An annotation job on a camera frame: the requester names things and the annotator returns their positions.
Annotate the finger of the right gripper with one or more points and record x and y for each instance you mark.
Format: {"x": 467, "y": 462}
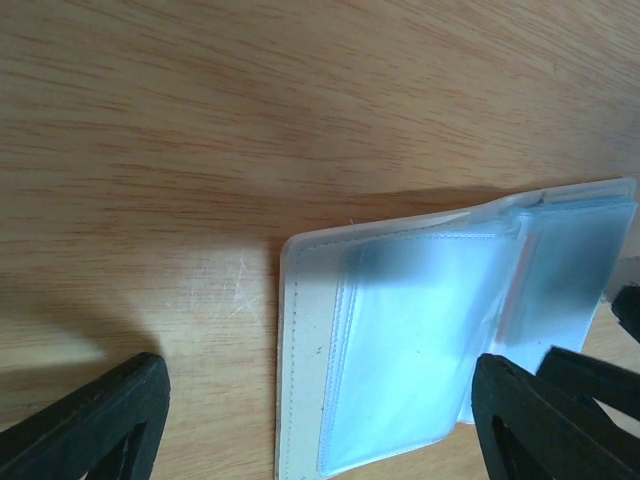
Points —
{"x": 571, "y": 389}
{"x": 626, "y": 308}

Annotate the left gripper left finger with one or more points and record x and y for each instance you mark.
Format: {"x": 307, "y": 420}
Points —
{"x": 110, "y": 428}

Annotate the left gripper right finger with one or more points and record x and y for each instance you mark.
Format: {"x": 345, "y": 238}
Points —
{"x": 506, "y": 418}

